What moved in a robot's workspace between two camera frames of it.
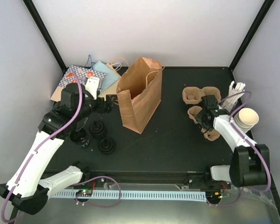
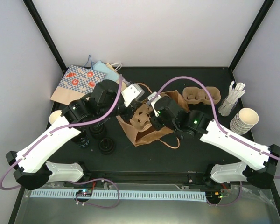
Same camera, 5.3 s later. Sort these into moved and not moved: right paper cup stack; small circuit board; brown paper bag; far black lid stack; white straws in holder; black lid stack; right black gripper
Moved: brown paper bag; right black gripper
Not moved: white straws in holder; black lid stack; right paper cup stack; far black lid stack; small circuit board
